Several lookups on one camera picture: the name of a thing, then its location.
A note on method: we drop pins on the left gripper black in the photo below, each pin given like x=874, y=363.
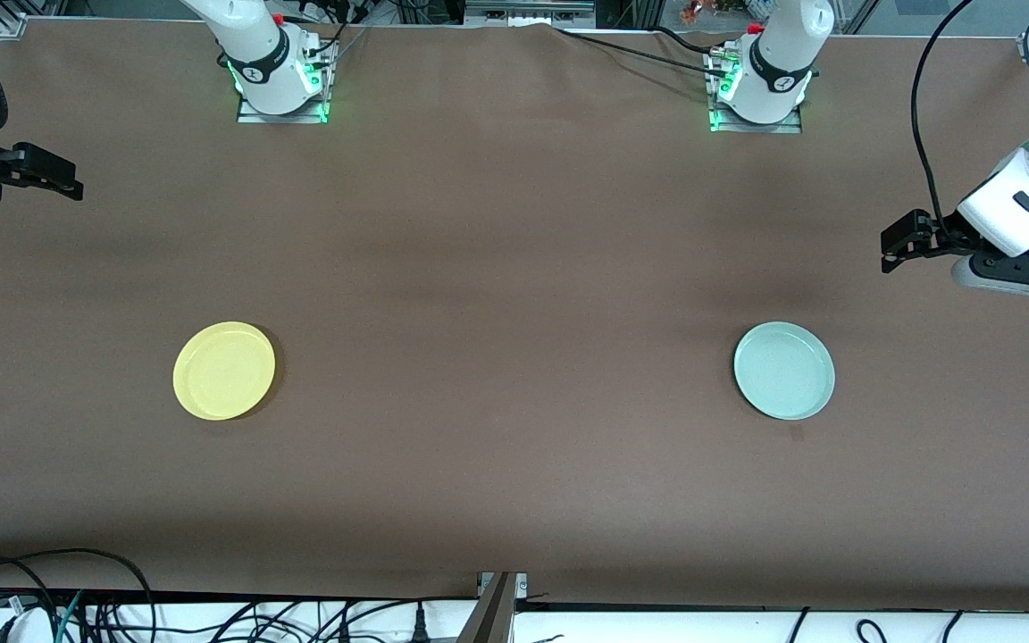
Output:
x=945, y=234

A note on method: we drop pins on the pale green plastic plate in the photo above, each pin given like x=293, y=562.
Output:
x=784, y=371

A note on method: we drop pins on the yellow plastic plate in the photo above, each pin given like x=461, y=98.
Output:
x=224, y=371

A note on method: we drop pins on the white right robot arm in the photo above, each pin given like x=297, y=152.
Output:
x=255, y=45

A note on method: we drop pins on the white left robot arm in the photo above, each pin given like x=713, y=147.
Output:
x=787, y=49

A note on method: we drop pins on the silver metal box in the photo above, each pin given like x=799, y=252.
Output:
x=523, y=13

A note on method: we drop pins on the aluminium profile bar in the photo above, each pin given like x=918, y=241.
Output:
x=492, y=616

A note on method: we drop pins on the black power plug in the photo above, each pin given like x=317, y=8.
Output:
x=421, y=625

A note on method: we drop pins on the aluminium frame corner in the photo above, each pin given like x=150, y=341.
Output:
x=10, y=22

